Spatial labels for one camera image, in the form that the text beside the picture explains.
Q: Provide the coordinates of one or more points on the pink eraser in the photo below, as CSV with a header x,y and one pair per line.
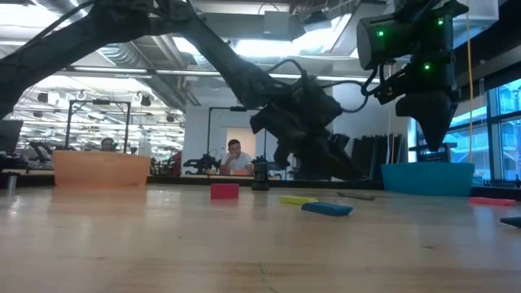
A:
x,y
492,201

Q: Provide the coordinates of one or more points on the black stapler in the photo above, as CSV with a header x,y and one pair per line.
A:
x,y
260,175

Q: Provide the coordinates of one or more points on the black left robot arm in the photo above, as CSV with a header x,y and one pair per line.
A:
x,y
102,28

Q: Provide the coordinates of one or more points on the red eraser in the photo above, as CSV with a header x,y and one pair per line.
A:
x,y
224,191

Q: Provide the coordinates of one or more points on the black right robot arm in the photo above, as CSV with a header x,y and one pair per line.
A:
x,y
382,45

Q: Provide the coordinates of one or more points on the dark green pencil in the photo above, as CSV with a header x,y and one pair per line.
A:
x,y
512,221

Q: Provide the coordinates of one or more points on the black monitor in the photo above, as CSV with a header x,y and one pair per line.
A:
x,y
10,136

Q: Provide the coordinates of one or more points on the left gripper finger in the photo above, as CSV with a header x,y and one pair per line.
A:
x,y
321,158

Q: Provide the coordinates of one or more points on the black aluminium table frame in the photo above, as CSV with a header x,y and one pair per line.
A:
x,y
183,180

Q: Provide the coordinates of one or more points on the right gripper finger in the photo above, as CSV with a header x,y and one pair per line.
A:
x,y
433,118

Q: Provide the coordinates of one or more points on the orange plastic bin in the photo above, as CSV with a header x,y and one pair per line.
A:
x,y
102,169

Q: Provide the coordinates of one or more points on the yellow eraser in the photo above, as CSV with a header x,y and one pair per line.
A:
x,y
297,200

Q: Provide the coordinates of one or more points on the grey crayon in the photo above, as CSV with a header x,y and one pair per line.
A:
x,y
356,196

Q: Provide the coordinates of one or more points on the black background robot arm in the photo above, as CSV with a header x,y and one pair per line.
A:
x,y
201,164

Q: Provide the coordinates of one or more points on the blue eraser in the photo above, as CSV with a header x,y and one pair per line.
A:
x,y
327,209

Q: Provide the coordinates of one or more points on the teal blue plastic bin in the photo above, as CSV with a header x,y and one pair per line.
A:
x,y
427,179

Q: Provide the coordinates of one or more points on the black panels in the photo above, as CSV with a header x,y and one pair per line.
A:
x,y
378,158

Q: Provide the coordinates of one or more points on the person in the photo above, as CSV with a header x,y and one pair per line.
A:
x,y
236,160
107,143

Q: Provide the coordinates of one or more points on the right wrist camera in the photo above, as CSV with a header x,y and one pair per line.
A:
x,y
392,89

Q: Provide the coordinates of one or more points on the metal post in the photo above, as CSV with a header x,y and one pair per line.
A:
x,y
11,185

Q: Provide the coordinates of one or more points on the black gantry frame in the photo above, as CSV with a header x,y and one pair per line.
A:
x,y
97,101
238,108

